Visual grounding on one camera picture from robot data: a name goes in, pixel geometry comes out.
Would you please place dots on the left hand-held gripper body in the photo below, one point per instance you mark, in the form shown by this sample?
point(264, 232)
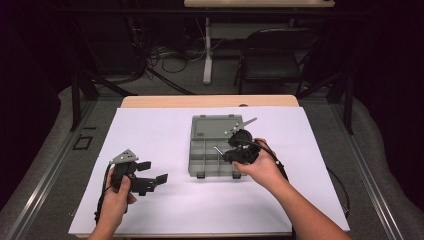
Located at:
point(125, 170)

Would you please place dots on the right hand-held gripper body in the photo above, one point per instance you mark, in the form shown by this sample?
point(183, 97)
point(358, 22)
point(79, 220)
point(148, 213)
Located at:
point(246, 151)

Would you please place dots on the translucent grey compartment box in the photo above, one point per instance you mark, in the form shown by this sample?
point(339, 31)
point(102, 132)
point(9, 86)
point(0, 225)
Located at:
point(210, 156)

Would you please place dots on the person's right hand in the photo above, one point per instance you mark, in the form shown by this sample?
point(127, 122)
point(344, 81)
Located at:
point(263, 170)

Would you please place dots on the person's left hand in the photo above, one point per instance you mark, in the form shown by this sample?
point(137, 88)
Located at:
point(115, 203)

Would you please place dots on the black folding chair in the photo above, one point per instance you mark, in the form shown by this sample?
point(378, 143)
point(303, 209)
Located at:
point(273, 63)

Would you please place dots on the black metal stand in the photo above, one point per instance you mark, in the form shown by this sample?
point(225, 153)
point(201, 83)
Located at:
point(346, 100)
point(80, 93)

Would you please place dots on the white-legged desk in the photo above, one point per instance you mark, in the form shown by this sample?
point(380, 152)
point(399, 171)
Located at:
point(207, 50)

